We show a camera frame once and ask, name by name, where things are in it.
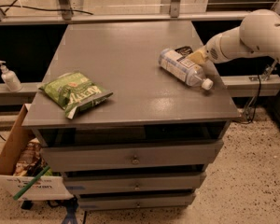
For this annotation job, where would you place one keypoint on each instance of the grey drawer cabinet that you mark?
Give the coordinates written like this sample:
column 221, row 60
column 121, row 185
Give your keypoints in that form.
column 148, row 105

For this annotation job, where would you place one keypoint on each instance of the blue clamp stand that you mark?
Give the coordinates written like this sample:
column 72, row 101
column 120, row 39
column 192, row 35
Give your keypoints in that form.
column 71, row 208

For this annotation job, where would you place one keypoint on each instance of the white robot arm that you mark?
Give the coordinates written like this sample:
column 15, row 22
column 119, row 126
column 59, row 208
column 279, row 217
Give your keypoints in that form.
column 258, row 35

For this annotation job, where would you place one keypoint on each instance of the black rxbar chocolate wrapper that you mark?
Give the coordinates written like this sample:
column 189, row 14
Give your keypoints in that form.
column 184, row 51

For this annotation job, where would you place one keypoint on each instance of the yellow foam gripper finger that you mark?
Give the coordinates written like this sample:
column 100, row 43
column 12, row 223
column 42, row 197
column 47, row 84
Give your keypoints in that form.
column 199, row 56

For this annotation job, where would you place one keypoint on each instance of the white pump dispenser bottle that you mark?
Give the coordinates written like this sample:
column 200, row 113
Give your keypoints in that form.
column 10, row 78

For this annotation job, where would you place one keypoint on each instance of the cardboard box with snacks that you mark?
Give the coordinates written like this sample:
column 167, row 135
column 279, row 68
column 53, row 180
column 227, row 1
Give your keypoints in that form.
column 20, row 162

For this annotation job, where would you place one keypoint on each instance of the clear plastic water bottle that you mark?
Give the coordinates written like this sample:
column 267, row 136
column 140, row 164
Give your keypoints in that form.
column 184, row 69

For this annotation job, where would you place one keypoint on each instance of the bottom grey drawer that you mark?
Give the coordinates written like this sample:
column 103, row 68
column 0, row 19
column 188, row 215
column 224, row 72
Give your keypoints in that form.
column 137, row 201

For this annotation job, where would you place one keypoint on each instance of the middle grey drawer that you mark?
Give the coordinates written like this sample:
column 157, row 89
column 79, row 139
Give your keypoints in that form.
column 130, row 183

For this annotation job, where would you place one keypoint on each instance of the grey drawer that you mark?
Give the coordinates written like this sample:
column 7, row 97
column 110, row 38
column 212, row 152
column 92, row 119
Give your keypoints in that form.
column 138, row 155
column 130, row 183
column 137, row 201

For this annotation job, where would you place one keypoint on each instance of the green stick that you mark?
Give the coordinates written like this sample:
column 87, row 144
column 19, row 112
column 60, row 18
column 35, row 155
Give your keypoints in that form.
column 28, row 185

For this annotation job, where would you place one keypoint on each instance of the top grey drawer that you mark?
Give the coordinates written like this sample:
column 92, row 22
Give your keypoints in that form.
column 138, row 155

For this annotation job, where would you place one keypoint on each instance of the green chip bag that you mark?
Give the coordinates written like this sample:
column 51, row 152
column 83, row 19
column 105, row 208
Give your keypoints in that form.
column 75, row 93

